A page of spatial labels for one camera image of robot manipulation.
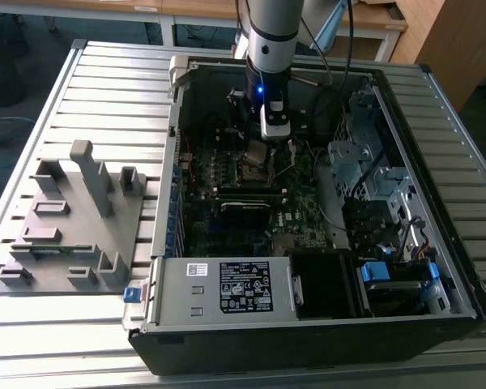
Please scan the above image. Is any silver square CPU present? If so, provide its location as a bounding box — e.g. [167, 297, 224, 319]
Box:
[244, 139, 271, 164]

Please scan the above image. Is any metal CPU socket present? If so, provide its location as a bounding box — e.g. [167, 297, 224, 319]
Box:
[233, 152, 277, 188]

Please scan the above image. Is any grey case latch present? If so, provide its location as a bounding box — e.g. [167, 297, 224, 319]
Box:
[168, 55, 199, 100]

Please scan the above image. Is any green RAM stick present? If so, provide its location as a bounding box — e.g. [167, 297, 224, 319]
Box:
[28, 246, 76, 259]
[218, 191, 287, 203]

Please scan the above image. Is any silver disk bay cage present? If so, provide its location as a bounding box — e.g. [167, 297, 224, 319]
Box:
[326, 91, 416, 203]

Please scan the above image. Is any small expansion card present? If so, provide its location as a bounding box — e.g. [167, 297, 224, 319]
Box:
[220, 200, 273, 238]

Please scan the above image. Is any green motherboard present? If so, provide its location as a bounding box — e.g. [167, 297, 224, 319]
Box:
[177, 129, 341, 259]

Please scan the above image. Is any finned chipset heatsink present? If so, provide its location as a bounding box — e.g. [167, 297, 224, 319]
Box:
[273, 234, 297, 254]

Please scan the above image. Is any wooden cabinet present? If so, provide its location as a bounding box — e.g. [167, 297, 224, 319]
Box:
[390, 0, 486, 114]

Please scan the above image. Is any silver power supply unit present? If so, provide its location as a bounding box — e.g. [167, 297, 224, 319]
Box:
[142, 255, 305, 326]

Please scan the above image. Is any hard disk in blue carrier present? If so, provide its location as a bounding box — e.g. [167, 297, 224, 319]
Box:
[356, 260, 428, 318]

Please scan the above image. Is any grey parts rack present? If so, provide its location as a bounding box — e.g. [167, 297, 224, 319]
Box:
[0, 139, 149, 295]

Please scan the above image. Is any blue plastic latch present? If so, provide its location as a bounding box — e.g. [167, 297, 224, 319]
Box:
[122, 286, 142, 305]

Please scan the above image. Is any black open PC case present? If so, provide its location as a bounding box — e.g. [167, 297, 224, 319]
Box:
[126, 54, 486, 376]

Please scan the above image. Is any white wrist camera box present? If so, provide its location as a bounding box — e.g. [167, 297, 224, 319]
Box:
[259, 100, 292, 142]

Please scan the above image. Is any red black twisted wire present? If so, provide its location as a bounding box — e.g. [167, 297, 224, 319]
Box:
[183, 129, 198, 182]

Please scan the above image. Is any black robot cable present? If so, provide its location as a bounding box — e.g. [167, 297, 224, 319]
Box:
[295, 0, 356, 88]

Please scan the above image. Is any wooden desk white frame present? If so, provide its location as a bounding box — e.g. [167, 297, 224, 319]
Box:
[0, 0, 175, 48]
[161, 0, 409, 62]

